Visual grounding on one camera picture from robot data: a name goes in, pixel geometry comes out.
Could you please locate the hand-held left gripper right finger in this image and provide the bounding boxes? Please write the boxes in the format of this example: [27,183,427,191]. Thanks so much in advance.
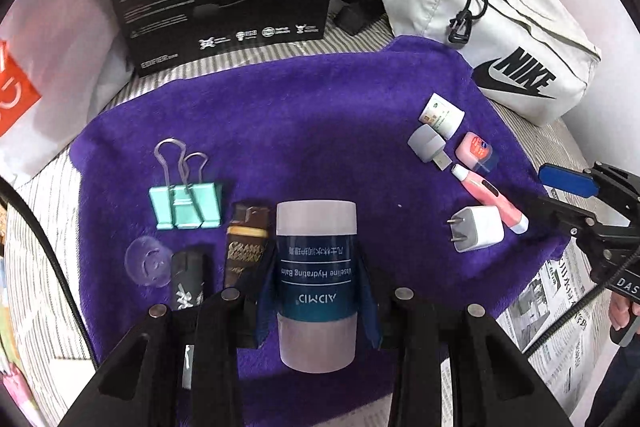
[355,252,576,427]

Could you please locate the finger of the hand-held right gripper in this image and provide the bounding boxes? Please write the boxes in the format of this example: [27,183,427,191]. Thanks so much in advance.
[540,163,601,198]
[525,194,594,236]

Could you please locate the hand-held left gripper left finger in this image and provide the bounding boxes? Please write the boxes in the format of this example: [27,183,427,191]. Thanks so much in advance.
[60,247,281,427]

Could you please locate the brown lighter gold print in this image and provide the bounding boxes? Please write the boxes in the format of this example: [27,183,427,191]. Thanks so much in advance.
[222,202,273,293]

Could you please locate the white bottle blue label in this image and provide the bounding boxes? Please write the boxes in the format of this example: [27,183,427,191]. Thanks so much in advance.
[275,201,358,374]

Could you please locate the pink white thermometer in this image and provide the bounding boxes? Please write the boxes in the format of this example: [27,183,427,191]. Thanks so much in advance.
[451,163,530,235]

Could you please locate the white charger plug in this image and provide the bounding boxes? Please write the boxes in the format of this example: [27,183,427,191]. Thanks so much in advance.
[446,205,505,254]

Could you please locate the black lighter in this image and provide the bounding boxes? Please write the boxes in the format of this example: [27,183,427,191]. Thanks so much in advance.
[170,249,211,390]

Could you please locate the small pink blue jar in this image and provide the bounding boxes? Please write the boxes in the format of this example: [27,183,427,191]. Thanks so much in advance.
[455,132,500,172]

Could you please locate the small green binder clip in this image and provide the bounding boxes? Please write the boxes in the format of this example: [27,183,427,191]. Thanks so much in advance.
[172,152,222,228]

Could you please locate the clear plastic round cap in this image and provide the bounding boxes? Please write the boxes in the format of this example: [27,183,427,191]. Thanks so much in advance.
[124,236,176,288]

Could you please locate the large green binder clip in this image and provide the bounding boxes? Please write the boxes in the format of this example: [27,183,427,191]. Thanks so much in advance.
[149,139,193,230]

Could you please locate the small white cylinder container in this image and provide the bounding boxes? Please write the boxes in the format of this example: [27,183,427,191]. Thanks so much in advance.
[419,92,466,140]

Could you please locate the white usb night light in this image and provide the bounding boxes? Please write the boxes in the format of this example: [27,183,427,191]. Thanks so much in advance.
[407,123,453,170]

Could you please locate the person's right hand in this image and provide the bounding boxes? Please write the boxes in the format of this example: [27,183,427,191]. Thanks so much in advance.
[609,289,640,348]

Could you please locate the dark pants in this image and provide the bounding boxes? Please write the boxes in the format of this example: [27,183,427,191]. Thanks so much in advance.
[585,342,640,427]

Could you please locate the purple towel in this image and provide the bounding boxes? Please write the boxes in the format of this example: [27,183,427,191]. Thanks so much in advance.
[70,34,576,427]

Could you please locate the white waist bag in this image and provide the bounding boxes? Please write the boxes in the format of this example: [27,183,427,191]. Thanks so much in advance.
[337,0,603,128]

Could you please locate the pink printed cloth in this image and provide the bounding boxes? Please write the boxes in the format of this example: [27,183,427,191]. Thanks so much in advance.
[0,357,41,418]

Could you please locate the white plastic bag red label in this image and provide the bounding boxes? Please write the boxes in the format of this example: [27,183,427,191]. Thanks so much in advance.
[0,0,138,180]

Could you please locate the black cable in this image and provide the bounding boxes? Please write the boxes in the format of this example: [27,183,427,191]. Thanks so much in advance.
[0,177,98,370]
[522,252,640,358]

